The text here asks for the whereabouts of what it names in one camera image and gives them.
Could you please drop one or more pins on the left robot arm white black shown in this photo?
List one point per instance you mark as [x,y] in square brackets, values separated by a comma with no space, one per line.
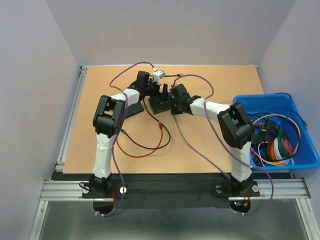
[108,121]

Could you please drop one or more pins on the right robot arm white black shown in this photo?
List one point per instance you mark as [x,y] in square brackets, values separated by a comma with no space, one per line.
[235,125]

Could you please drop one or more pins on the blue plastic bin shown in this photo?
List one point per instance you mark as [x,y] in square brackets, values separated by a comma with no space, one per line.
[281,140]

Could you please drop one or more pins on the black network switch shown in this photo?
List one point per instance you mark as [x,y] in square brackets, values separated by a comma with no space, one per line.
[161,103]

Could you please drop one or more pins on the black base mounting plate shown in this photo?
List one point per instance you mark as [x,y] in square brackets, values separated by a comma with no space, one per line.
[173,191]

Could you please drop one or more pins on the aluminium frame rail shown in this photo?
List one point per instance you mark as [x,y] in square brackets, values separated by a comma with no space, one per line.
[280,202]

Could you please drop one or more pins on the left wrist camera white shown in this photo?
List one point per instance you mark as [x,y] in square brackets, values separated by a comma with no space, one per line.
[157,75]

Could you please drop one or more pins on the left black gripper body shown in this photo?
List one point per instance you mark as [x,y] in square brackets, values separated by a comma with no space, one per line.
[152,89]

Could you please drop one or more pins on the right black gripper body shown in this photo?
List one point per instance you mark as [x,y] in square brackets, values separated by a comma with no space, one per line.
[175,105]

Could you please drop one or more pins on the black flat plate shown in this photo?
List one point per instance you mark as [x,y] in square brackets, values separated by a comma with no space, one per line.
[134,109]

